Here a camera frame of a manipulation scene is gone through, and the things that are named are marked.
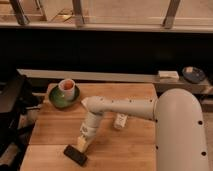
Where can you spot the black chair at left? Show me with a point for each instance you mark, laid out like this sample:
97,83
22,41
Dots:
15,99

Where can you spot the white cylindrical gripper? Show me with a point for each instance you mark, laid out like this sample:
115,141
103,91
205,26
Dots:
88,130

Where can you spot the white cup with orange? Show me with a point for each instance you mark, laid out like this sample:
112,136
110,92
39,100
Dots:
67,87

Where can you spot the black eraser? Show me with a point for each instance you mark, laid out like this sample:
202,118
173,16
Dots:
74,154

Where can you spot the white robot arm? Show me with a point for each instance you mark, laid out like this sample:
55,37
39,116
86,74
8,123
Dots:
180,138

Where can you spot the green bowl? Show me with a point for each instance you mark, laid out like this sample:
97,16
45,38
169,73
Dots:
56,97

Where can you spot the white bottle lying down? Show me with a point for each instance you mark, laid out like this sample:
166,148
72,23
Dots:
120,121

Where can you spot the white box on ledge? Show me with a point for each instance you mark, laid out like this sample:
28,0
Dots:
168,74

